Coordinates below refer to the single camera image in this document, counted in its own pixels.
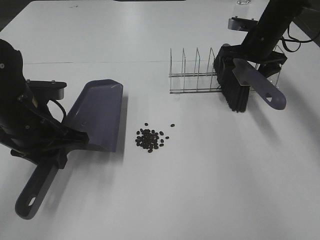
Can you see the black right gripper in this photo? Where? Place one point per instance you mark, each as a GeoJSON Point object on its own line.
{"type": "Point", "coordinates": [258, 49]}

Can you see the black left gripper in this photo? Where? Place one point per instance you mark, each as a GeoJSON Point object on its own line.
{"type": "Point", "coordinates": [33, 133]}

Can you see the purple brush black bristles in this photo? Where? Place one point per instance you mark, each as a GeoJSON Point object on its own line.
{"type": "Point", "coordinates": [236, 76]}

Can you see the purple plastic dustpan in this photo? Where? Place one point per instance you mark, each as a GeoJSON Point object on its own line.
{"type": "Point", "coordinates": [97, 111]}

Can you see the pile of coffee beans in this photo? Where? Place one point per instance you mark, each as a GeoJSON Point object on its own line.
{"type": "Point", "coordinates": [150, 139]}

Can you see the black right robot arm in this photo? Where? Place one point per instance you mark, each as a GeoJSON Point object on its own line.
{"type": "Point", "coordinates": [263, 35]}

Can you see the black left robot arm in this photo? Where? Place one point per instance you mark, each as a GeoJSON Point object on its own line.
{"type": "Point", "coordinates": [14, 91]}

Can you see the clear glass at table edge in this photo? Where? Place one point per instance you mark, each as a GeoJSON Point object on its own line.
{"type": "Point", "coordinates": [243, 2]}

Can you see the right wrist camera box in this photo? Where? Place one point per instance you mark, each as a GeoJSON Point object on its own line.
{"type": "Point", "coordinates": [241, 24]}

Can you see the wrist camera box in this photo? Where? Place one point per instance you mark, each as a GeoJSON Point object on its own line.
{"type": "Point", "coordinates": [241, 24]}
{"type": "Point", "coordinates": [47, 90]}

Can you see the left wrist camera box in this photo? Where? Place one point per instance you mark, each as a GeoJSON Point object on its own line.
{"type": "Point", "coordinates": [47, 90]}

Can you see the chrome wire rack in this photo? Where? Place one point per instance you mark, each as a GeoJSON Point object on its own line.
{"type": "Point", "coordinates": [200, 76]}

